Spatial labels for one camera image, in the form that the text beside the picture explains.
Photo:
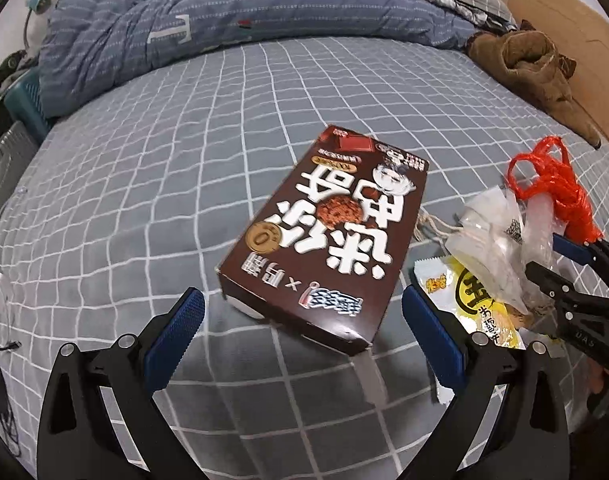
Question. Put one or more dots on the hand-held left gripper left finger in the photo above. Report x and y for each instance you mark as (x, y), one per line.
(177, 340)

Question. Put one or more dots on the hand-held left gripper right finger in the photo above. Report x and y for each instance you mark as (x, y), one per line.
(434, 345)

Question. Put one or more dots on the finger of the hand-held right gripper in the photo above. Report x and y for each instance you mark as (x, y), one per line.
(554, 285)
(571, 250)

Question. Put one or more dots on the clear bubble wrap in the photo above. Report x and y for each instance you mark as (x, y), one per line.
(539, 225)

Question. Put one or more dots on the red plastic bag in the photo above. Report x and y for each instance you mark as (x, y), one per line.
(574, 200)

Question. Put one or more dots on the yellow snack packet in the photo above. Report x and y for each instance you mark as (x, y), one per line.
(479, 305)

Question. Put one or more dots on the clear plastic packaging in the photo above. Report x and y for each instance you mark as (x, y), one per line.
(484, 240)

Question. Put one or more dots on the brown cookie box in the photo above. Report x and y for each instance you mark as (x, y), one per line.
(324, 240)

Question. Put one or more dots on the person's right hand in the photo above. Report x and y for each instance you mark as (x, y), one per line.
(601, 380)

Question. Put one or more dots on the beige twine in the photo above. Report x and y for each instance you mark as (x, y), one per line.
(434, 227)

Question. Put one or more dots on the grey checked bed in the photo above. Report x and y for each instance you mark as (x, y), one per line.
(134, 185)

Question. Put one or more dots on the brown fleece garment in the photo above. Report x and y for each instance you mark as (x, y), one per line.
(529, 60)

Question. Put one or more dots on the wooden headboard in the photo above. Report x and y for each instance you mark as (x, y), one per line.
(559, 20)

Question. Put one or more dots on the grey suitcase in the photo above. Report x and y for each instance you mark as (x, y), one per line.
(4, 160)

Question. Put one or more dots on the blue striped quilt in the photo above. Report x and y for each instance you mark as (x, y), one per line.
(234, 0)

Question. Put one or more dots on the blue desk lamp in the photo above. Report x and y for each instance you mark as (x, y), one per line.
(38, 2)

